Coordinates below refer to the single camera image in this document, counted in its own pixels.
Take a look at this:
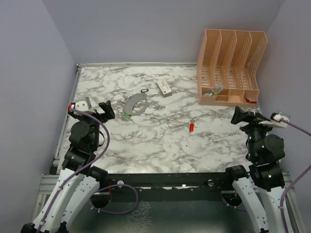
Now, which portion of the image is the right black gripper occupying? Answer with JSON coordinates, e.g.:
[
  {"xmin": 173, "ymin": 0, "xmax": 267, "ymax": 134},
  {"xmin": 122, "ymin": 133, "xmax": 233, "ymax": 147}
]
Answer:
[{"xmin": 231, "ymin": 105, "xmax": 278, "ymax": 159}]

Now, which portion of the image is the large grey keyring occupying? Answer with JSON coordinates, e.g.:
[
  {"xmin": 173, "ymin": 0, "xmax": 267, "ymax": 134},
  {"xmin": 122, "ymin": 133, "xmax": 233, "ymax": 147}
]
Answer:
[{"xmin": 123, "ymin": 93, "xmax": 149, "ymax": 116}]

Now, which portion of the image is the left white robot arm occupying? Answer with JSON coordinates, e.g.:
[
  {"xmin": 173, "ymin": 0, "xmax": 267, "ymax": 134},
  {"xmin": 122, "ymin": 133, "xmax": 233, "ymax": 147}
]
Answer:
[{"xmin": 21, "ymin": 100, "xmax": 115, "ymax": 233}]

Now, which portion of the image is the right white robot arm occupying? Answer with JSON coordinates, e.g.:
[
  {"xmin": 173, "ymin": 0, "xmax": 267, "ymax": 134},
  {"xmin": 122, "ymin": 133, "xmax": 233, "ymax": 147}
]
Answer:
[{"xmin": 223, "ymin": 106, "xmax": 293, "ymax": 233}]

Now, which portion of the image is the small red box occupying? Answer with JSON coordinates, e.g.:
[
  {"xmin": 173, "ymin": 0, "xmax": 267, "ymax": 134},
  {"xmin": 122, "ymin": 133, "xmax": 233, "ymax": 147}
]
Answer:
[{"xmin": 245, "ymin": 97, "xmax": 257, "ymax": 104}]

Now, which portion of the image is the clear bag of items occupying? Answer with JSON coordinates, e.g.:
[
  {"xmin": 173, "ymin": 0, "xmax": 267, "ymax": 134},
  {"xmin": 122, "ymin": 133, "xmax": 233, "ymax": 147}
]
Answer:
[{"xmin": 205, "ymin": 84, "xmax": 224, "ymax": 97}]

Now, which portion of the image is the orange plastic file organizer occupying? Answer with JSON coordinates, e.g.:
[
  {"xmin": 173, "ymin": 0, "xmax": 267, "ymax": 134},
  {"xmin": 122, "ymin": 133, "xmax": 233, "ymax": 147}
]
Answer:
[{"xmin": 196, "ymin": 29, "xmax": 268, "ymax": 107}]

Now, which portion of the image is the small white cardboard box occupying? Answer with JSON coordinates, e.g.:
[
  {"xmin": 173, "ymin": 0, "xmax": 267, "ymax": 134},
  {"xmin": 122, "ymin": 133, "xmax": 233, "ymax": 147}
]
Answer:
[{"xmin": 156, "ymin": 79, "xmax": 173, "ymax": 98}]

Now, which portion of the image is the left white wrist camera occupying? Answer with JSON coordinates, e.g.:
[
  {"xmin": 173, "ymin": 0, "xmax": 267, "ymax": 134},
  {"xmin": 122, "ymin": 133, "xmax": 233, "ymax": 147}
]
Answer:
[{"xmin": 68, "ymin": 97, "xmax": 92, "ymax": 113}]

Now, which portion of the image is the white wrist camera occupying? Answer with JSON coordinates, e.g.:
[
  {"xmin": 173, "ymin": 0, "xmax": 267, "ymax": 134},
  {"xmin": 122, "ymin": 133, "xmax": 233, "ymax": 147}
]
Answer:
[
  {"xmin": 259, "ymin": 112, "xmax": 291, "ymax": 129},
  {"xmin": 68, "ymin": 97, "xmax": 92, "ymax": 113}
]

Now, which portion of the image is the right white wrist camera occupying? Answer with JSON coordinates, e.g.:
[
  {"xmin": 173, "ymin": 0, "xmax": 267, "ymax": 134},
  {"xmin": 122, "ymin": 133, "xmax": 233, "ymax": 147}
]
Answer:
[{"xmin": 259, "ymin": 112, "xmax": 291, "ymax": 129}]

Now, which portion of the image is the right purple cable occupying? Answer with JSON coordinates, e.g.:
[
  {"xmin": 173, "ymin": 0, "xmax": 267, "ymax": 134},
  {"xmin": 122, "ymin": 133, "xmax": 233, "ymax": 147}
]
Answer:
[{"xmin": 227, "ymin": 118, "xmax": 311, "ymax": 233}]

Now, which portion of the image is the black metal base frame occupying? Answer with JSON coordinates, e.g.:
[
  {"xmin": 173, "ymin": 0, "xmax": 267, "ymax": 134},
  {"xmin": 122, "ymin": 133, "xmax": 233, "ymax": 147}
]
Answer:
[{"xmin": 90, "ymin": 165, "xmax": 248, "ymax": 202}]

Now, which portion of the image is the aluminium rail frame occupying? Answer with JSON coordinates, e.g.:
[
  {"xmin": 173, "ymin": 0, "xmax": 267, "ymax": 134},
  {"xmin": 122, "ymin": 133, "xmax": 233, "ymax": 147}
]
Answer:
[{"xmin": 26, "ymin": 63, "xmax": 83, "ymax": 233}]

